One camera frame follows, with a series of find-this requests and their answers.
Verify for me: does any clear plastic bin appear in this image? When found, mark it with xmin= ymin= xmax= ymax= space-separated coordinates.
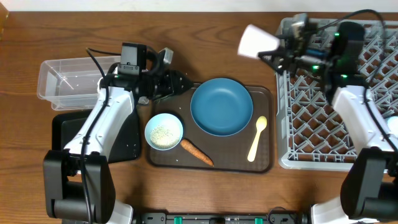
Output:
xmin=37 ymin=57 xmax=102 ymax=111

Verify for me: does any black bin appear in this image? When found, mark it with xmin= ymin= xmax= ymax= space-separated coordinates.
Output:
xmin=52 ymin=110 xmax=141 ymax=163

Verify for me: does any light blue cup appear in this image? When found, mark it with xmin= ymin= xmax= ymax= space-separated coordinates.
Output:
xmin=386 ymin=116 xmax=398 ymax=137

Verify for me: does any yellow plastic spoon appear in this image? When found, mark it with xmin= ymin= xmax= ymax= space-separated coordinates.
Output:
xmin=247 ymin=116 xmax=267 ymax=162

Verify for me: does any pink and white cup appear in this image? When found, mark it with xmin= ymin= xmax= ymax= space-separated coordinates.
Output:
xmin=238 ymin=24 xmax=280 ymax=59

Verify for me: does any light blue rice bowl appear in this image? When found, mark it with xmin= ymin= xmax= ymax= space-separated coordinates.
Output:
xmin=144 ymin=113 xmax=183 ymax=151

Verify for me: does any dark blue plate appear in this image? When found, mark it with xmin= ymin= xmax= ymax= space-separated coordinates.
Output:
xmin=190 ymin=78 xmax=254 ymax=137

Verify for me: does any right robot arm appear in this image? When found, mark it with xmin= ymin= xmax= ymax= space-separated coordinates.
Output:
xmin=250 ymin=13 xmax=397 ymax=223

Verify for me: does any orange carrot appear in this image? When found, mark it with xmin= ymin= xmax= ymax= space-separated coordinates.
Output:
xmin=180 ymin=139 xmax=214 ymax=167

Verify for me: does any brown serving tray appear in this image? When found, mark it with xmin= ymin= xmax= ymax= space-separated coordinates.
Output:
xmin=146 ymin=83 xmax=274 ymax=174

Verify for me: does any grey dishwasher rack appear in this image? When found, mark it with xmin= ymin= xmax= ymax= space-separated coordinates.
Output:
xmin=276 ymin=21 xmax=397 ymax=172

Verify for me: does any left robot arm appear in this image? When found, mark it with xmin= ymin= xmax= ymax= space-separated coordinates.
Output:
xmin=43 ymin=42 xmax=193 ymax=223

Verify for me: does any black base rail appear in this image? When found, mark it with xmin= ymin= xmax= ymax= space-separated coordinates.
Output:
xmin=132 ymin=210 xmax=312 ymax=224

